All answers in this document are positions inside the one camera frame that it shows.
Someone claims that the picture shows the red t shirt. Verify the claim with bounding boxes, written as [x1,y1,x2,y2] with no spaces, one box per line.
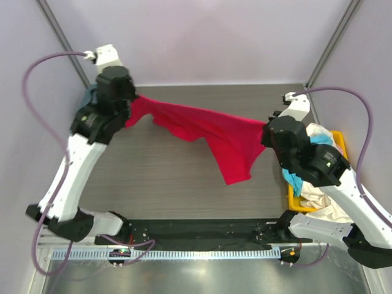
[126,96,267,185]

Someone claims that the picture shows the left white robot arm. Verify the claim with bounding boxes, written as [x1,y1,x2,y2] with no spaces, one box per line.
[26,66,137,242]

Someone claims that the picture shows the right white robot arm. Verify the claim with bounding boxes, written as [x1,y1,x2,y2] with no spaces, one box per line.
[261,116,391,269]

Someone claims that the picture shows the folded blue-grey t shirt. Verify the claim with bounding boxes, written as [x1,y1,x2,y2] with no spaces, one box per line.
[80,84,97,108]

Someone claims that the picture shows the light blue t shirt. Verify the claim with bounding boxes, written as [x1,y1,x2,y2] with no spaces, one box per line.
[282,132,336,197]

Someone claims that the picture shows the yellow plastic bin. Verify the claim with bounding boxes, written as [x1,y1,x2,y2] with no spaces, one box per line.
[287,130,348,213]

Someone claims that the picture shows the cream white t shirt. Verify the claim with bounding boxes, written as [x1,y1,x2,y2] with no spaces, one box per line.
[300,122,353,223]

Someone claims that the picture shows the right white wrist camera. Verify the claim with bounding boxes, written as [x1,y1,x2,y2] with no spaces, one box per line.
[268,92,311,121]

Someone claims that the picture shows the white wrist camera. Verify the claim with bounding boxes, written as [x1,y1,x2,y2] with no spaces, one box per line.
[83,44,123,73]
[268,92,311,121]

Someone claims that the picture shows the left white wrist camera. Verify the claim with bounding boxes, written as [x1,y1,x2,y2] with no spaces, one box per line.
[83,44,123,73]

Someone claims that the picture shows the left aluminium frame post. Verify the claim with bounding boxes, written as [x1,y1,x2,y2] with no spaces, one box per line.
[34,0,90,88]

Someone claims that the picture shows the aluminium frame post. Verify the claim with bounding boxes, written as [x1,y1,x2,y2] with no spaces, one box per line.
[304,0,363,89]
[34,0,90,88]

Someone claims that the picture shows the right aluminium frame post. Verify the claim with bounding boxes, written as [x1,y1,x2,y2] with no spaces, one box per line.
[304,0,363,89]

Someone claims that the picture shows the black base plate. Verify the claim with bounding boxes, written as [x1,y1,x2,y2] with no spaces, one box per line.
[112,219,300,251]

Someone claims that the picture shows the slotted white cable duct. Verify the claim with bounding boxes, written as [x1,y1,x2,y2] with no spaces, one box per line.
[69,247,281,261]

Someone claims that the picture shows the aluminium rail frame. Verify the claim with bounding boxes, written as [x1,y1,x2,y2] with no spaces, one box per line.
[37,224,371,251]

